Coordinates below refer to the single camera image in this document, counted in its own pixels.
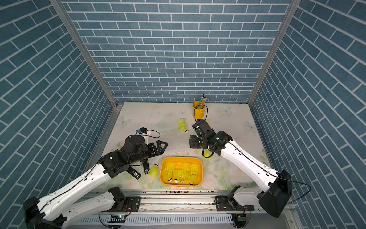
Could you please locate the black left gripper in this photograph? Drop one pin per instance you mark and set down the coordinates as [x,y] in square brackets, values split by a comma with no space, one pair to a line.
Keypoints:
[153,152]

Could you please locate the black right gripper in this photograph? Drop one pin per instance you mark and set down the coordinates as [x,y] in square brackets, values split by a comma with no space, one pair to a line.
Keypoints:
[192,143]

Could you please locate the yellow-green shuttlecock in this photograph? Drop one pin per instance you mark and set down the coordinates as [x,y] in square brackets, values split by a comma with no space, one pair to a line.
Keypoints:
[194,168]
[176,175]
[154,171]
[183,176]
[167,171]
[191,178]
[182,125]
[185,166]
[207,154]

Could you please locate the orange plastic storage box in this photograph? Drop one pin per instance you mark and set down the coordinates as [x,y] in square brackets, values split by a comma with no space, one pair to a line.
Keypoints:
[178,160]

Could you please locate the black robot base joint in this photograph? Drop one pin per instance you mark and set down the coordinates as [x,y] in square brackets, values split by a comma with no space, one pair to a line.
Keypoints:
[228,203]

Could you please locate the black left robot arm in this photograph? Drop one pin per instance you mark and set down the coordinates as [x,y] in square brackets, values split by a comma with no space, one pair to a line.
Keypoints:
[61,208]

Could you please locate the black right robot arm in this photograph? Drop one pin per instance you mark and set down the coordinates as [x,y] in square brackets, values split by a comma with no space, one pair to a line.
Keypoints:
[276,187]

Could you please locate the black loose gripper finger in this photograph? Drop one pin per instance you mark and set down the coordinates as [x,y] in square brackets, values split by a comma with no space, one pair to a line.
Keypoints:
[146,166]
[134,173]

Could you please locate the yellow pen holder cup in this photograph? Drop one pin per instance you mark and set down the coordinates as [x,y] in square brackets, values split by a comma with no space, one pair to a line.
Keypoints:
[198,110]

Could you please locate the pencils in cup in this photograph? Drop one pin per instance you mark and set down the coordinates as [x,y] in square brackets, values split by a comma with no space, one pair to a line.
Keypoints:
[202,102]

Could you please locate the black left base joint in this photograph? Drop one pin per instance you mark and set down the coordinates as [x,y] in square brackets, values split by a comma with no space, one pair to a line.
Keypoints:
[122,202]

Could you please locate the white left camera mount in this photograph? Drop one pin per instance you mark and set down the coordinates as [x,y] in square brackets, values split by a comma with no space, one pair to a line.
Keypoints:
[145,133]

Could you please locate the aluminium table edge rail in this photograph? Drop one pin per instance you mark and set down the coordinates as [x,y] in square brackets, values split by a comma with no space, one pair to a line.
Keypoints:
[103,139]

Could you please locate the aluminium right corner post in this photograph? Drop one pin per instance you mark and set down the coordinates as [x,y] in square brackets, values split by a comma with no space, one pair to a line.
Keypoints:
[274,47]

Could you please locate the aluminium corner frame post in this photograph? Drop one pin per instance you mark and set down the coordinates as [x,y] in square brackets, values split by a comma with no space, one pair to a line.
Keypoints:
[70,27]

